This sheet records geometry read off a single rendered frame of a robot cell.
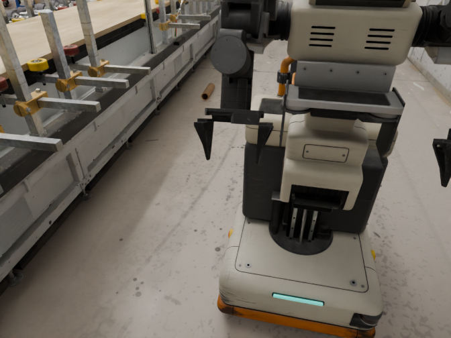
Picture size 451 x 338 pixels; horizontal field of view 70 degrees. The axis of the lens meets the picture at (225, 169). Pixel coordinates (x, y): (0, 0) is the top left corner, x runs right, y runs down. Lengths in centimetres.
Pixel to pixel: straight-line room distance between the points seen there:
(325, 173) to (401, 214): 130
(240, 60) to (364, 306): 105
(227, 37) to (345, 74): 38
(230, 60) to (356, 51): 40
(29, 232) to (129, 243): 48
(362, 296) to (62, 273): 137
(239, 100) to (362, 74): 35
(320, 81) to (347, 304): 83
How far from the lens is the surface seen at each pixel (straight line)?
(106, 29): 231
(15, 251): 182
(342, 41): 83
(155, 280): 167
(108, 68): 181
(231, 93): 58
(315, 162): 97
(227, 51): 52
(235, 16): 60
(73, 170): 208
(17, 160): 136
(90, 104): 131
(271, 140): 123
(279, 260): 137
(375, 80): 85
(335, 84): 84
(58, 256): 194
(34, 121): 144
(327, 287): 133
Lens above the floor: 133
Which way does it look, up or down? 35 degrees down
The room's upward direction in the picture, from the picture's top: straight up
